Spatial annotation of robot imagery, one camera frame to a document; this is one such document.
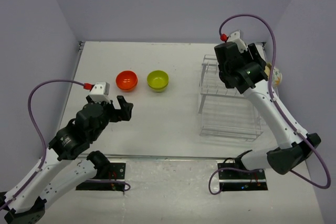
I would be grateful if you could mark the orange bowl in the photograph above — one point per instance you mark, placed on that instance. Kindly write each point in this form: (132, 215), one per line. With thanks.
(127, 73)
(126, 84)

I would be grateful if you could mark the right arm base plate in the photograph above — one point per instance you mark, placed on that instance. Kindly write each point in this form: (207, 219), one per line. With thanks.
(231, 180)

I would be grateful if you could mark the green bowl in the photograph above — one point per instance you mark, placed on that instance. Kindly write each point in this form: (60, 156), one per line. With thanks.
(158, 84)
(157, 74)

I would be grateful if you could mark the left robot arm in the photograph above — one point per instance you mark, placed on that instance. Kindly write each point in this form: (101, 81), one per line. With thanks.
(28, 201)

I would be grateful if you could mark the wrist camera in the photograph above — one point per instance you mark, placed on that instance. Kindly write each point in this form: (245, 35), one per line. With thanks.
(236, 37)
(100, 92)

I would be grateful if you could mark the white wire dish rack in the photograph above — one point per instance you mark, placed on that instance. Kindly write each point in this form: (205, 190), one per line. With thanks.
(225, 112)

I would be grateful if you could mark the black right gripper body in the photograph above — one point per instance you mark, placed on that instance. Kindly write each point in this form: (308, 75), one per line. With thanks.
(248, 54)

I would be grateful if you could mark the teal patterned white bowl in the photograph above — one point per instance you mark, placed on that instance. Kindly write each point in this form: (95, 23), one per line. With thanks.
(268, 69)

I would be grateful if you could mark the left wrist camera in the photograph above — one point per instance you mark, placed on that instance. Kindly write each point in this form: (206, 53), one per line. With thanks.
(100, 92)

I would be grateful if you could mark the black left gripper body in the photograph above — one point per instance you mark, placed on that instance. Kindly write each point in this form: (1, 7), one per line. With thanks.
(111, 114)

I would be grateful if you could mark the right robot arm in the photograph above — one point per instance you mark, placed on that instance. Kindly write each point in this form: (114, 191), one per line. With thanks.
(245, 71)

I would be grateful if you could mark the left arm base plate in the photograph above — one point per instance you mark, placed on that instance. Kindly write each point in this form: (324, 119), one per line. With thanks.
(115, 172)

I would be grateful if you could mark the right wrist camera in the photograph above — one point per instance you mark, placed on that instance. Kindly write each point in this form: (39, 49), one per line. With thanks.
(236, 37)

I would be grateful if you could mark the yellow floral white bowl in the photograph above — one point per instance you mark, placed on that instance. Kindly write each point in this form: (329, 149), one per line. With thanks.
(276, 77)

